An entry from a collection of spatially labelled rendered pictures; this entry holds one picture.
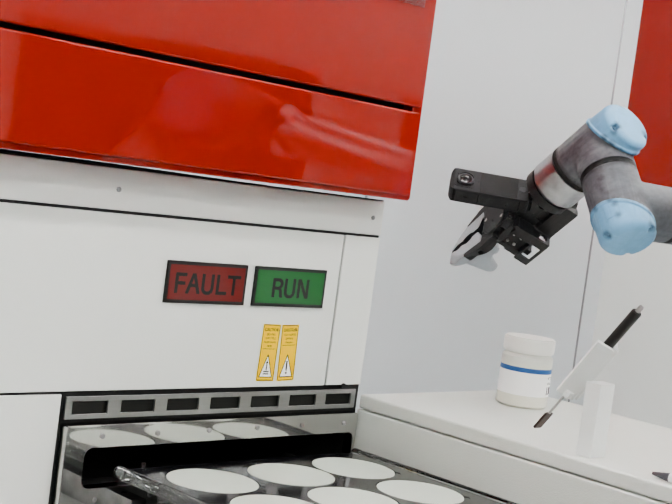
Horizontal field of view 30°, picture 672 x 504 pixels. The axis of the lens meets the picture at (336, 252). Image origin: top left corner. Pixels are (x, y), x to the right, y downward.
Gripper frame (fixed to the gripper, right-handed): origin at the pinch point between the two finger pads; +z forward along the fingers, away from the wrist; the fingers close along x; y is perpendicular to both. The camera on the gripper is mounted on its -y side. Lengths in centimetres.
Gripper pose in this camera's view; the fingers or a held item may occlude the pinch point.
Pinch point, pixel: (452, 255)
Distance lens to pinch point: 187.7
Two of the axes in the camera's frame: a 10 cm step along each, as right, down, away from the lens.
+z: -5.5, 5.3, 6.5
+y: 8.2, 4.9, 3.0
